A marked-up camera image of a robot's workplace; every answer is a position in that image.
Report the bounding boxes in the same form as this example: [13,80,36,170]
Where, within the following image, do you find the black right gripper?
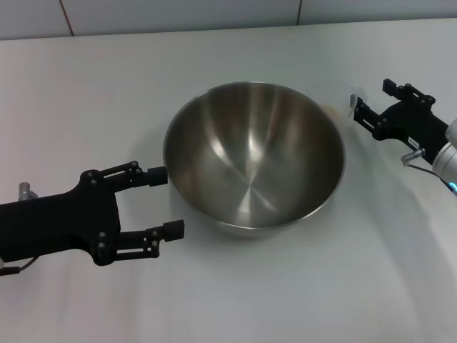
[351,79,450,164]

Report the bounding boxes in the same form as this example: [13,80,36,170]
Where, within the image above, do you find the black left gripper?
[0,161,186,267]

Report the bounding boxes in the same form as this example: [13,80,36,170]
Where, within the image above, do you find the clear plastic measuring cup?
[321,82,371,124]

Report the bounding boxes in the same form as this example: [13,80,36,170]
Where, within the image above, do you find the stainless steel mixing bowl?
[163,81,346,240]

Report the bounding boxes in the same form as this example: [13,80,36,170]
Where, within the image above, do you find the silver right wrist cable plug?
[400,148,426,164]

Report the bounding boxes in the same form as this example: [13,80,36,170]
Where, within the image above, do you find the silver wrist cable plug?
[400,148,426,164]
[18,182,39,201]

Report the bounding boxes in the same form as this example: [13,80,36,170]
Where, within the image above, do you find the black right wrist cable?
[406,162,451,187]

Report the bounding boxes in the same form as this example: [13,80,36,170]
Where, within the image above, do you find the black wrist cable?
[0,256,39,277]
[406,162,451,187]

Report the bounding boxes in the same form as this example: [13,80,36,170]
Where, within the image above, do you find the silver left wrist cable plug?
[18,182,39,201]

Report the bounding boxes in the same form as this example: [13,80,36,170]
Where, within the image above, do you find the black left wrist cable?
[0,256,39,277]

